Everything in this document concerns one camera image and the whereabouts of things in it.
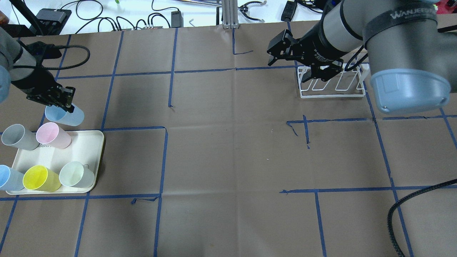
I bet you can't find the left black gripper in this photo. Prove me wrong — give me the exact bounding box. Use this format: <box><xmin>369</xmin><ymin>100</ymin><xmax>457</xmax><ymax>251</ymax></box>
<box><xmin>26</xmin><ymin>86</ymin><xmax>76</xmax><ymax>113</ymax></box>

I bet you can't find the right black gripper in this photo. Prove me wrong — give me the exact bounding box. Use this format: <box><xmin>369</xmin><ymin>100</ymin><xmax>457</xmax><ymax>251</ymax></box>
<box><xmin>267</xmin><ymin>29</ymin><xmax>344</xmax><ymax>82</ymax></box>

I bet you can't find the light blue plastic cup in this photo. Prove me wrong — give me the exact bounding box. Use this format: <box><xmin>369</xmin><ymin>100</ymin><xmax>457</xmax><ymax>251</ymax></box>
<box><xmin>45</xmin><ymin>104</ymin><xmax>85</xmax><ymax>126</ymax></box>

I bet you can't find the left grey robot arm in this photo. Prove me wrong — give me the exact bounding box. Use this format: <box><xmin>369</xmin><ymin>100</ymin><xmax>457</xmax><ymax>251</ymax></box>
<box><xmin>0</xmin><ymin>28</ymin><xmax>75</xmax><ymax>113</ymax></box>

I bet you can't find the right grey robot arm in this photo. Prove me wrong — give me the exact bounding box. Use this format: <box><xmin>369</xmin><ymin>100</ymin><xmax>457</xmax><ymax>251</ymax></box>
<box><xmin>267</xmin><ymin>0</ymin><xmax>456</xmax><ymax>115</ymax></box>

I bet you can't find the pink plastic cup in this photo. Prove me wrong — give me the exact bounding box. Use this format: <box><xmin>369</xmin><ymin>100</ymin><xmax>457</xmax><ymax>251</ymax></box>
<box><xmin>36</xmin><ymin>122</ymin><xmax>72</xmax><ymax>148</ymax></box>

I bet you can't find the grey plastic cup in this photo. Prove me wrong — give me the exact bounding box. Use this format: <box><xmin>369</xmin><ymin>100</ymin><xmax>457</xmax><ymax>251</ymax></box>
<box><xmin>1</xmin><ymin>124</ymin><xmax>40</xmax><ymax>150</ymax></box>

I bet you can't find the pale green plastic cup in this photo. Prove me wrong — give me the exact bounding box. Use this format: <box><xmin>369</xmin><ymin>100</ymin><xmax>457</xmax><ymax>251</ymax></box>
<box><xmin>59</xmin><ymin>161</ymin><xmax>96</xmax><ymax>188</ymax></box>

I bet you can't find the yellow plastic cup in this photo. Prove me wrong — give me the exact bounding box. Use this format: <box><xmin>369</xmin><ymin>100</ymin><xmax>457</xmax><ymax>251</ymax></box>
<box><xmin>22</xmin><ymin>165</ymin><xmax>62</xmax><ymax>192</ymax></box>

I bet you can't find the cream plastic tray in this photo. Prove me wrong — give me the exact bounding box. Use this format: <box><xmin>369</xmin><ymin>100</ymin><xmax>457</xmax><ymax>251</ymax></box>
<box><xmin>11</xmin><ymin>130</ymin><xmax>105</xmax><ymax>177</ymax></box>

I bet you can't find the black usb hub box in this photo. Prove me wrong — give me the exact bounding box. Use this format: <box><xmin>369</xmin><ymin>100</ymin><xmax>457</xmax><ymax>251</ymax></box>
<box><xmin>36</xmin><ymin>9</ymin><xmax>72</xmax><ymax>26</ymax></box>

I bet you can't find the black power adapter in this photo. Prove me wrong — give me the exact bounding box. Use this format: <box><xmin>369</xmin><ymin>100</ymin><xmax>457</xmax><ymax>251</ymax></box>
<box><xmin>170</xmin><ymin>10</ymin><xmax>184</xmax><ymax>28</ymax></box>

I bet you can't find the aluminium frame post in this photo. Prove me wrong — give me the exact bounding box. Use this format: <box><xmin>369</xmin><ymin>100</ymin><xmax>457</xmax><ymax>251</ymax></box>
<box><xmin>221</xmin><ymin>0</ymin><xmax>239</xmax><ymax>29</ymax></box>

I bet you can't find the white wire cup rack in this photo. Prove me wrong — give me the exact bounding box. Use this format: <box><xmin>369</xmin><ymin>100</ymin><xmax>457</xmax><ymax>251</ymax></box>
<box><xmin>297</xmin><ymin>63</ymin><xmax>370</xmax><ymax>99</ymax></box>

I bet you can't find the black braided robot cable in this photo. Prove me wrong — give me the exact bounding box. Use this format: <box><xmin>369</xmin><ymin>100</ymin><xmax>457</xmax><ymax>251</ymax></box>
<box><xmin>387</xmin><ymin>178</ymin><xmax>457</xmax><ymax>257</ymax></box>

